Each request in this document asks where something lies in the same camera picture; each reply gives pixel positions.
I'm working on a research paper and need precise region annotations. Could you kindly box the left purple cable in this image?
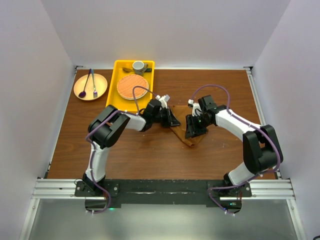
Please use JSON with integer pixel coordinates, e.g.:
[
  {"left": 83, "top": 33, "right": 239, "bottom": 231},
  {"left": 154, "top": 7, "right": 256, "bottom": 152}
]
[{"left": 85, "top": 86, "right": 161, "bottom": 215}]

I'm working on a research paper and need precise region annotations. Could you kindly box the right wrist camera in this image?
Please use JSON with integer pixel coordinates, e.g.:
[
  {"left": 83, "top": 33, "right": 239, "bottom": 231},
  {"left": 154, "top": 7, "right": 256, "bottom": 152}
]
[{"left": 188, "top": 99, "right": 202, "bottom": 117}]

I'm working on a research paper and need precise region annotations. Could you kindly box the aluminium frame rail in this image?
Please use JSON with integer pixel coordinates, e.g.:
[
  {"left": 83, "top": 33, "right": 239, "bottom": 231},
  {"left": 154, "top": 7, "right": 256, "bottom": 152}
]
[{"left": 243, "top": 67, "right": 296, "bottom": 200}]

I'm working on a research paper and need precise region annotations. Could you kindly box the orange cloth napkin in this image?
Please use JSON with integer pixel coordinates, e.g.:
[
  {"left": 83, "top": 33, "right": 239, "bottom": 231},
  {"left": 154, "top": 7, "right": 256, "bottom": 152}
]
[{"left": 170, "top": 105, "right": 208, "bottom": 148}]

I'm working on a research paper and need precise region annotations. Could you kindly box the yellow plastic tray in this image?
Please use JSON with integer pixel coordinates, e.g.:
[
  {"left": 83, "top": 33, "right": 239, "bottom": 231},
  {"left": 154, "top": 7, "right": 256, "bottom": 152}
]
[{"left": 106, "top": 60, "right": 155, "bottom": 113}]

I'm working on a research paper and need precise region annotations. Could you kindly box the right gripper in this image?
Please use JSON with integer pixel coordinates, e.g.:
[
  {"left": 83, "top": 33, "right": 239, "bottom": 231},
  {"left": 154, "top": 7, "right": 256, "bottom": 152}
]
[{"left": 185, "top": 113, "right": 212, "bottom": 139}]

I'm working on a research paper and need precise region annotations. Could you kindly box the iridescent metal fork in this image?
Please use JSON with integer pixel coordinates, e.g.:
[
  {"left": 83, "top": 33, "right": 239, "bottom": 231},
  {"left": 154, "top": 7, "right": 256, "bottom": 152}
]
[{"left": 90, "top": 69, "right": 98, "bottom": 99}]

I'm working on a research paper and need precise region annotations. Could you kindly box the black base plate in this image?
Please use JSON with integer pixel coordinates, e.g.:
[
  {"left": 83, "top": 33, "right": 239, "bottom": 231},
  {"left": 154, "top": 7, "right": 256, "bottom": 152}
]
[{"left": 74, "top": 178, "right": 252, "bottom": 210}]

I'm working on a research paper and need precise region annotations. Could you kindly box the beige round plate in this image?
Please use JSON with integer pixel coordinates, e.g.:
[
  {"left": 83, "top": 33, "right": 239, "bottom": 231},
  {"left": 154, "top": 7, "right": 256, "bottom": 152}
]
[{"left": 73, "top": 73, "right": 108, "bottom": 101}]

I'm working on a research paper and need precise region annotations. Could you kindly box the purple metal spoon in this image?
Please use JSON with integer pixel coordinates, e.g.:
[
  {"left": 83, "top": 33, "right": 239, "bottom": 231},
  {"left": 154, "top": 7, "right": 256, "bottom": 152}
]
[{"left": 78, "top": 68, "right": 92, "bottom": 99}]

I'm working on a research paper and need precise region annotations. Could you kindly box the woven orange round plate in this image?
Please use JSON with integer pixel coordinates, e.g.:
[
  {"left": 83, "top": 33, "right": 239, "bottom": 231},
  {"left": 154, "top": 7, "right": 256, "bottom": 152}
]
[{"left": 116, "top": 74, "right": 149, "bottom": 100}]

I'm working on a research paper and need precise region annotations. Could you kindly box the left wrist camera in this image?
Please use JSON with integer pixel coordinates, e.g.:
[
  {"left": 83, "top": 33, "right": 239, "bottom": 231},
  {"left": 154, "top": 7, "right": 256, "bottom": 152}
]
[{"left": 155, "top": 94, "right": 170, "bottom": 109}]

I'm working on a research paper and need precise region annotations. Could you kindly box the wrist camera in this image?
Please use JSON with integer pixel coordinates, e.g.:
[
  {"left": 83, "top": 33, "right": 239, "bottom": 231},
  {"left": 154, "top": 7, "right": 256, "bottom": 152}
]
[
  {"left": 188, "top": 99, "right": 202, "bottom": 117},
  {"left": 155, "top": 94, "right": 170, "bottom": 109}
]

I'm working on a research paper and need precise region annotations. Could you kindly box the dark green utensil in tray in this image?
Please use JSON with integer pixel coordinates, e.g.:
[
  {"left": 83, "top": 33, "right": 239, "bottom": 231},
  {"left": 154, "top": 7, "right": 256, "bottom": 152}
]
[{"left": 144, "top": 67, "right": 153, "bottom": 73}]

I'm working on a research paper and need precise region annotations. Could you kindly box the purple cable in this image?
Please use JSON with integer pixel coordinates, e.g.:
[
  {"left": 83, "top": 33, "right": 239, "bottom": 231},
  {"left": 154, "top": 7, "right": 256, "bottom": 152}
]
[
  {"left": 85, "top": 86, "right": 161, "bottom": 215},
  {"left": 191, "top": 84, "right": 285, "bottom": 217}
]

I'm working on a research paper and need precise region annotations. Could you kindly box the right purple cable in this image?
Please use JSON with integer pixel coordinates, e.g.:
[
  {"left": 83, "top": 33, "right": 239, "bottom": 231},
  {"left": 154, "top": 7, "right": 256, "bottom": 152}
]
[{"left": 191, "top": 84, "right": 285, "bottom": 217}]

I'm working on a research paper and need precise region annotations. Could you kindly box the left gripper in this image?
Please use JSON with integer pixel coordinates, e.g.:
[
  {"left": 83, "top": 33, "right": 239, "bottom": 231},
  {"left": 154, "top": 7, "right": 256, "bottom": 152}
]
[{"left": 151, "top": 106, "right": 179, "bottom": 128}]

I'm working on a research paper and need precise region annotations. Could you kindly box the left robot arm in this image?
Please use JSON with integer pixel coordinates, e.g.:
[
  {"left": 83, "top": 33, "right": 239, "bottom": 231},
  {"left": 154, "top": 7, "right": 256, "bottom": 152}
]
[{"left": 82, "top": 99, "right": 181, "bottom": 196}]

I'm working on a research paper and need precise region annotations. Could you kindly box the white cup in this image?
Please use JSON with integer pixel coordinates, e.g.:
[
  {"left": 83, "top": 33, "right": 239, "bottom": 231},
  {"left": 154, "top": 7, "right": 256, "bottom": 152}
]
[{"left": 132, "top": 60, "right": 148, "bottom": 76}]

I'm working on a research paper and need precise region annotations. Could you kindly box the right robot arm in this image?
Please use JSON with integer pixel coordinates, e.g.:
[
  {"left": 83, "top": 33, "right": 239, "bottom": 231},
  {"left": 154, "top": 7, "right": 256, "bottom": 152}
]
[{"left": 185, "top": 95, "right": 283, "bottom": 197}]

